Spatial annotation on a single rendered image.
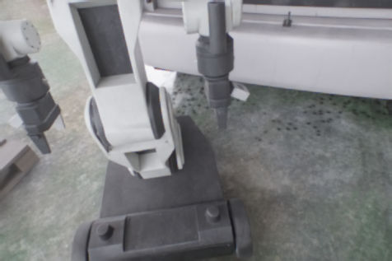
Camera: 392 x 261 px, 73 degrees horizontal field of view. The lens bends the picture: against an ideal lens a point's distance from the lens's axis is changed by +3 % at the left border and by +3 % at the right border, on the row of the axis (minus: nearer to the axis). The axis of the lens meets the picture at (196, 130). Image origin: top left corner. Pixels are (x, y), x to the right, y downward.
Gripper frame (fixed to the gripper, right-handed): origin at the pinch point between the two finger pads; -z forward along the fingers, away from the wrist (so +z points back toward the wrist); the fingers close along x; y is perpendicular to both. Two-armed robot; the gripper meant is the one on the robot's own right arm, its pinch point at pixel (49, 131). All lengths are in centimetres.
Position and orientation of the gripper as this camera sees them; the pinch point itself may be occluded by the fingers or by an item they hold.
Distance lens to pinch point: 77.4
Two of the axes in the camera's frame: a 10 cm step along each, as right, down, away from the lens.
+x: 1.0, 5.6, -8.2
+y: 9.9, -1.4, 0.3
